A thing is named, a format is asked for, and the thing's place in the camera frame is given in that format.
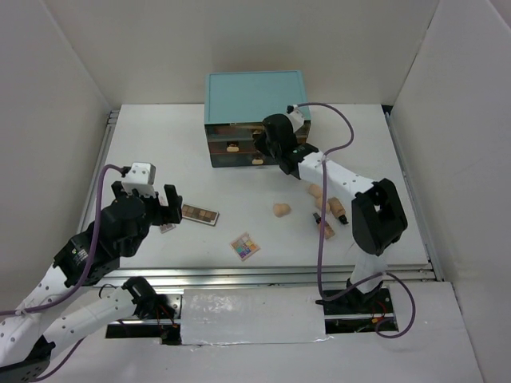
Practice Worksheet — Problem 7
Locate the brown eyeshadow palette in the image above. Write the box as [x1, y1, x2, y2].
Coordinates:
[181, 203, 220, 227]

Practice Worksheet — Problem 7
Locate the beige makeup sponge centre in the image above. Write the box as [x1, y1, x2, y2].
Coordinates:
[273, 203, 291, 218]

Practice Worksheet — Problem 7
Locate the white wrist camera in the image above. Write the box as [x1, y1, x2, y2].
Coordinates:
[121, 162, 156, 198]
[286, 105, 309, 132]

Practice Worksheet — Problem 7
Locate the purple cable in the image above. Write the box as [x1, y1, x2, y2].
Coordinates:
[297, 101, 416, 340]
[0, 165, 133, 378]

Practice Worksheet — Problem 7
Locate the aluminium rail frame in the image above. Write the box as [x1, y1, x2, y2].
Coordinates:
[71, 111, 444, 288]

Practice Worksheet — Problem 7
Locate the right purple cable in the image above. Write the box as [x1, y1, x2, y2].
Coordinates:
[297, 101, 416, 340]

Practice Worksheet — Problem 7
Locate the foundation bottle black cap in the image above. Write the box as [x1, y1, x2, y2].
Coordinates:
[328, 197, 348, 225]

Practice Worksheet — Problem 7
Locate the beige makeup sponge lower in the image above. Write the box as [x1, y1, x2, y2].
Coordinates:
[315, 197, 331, 214]

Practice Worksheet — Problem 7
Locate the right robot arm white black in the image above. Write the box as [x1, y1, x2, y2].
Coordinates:
[255, 111, 408, 313]

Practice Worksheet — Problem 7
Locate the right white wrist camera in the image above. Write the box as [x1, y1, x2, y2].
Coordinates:
[286, 105, 309, 132]

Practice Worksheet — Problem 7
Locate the foundation bottle black pump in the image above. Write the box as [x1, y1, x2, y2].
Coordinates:
[313, 212, 335, 240]

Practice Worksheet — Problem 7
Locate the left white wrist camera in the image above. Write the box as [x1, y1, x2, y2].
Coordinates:
[121, 162, 156, 198]

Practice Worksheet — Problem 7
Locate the white tape sheet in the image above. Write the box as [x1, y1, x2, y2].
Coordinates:
[180, 287, 327, 345]

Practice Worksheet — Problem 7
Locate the pink eyeshadow palette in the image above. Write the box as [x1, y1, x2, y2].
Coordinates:
[159, 194, 176, 234]

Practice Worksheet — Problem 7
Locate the teal drawer organizer box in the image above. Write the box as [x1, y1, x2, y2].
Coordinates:
[204, 70, 307, 168]

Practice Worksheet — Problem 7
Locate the colourful square eyeshadow palette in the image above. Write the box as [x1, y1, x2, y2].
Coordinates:
[230, 232, 260, 262]

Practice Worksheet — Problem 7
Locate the beige makeup sponge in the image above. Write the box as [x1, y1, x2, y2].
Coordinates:
[307, 184, 323, 199]
[273, 203, 291, 218]
[315, 197, 331, 214]

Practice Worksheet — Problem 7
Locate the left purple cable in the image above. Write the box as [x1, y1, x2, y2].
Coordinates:
[0, 165, 133, 378]

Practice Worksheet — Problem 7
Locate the beige makeup sponge upper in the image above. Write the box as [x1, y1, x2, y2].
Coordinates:
[307, 184, 323, 199]

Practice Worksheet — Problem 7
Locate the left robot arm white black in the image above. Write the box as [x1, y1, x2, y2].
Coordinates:
[1, 181, 182, 382]

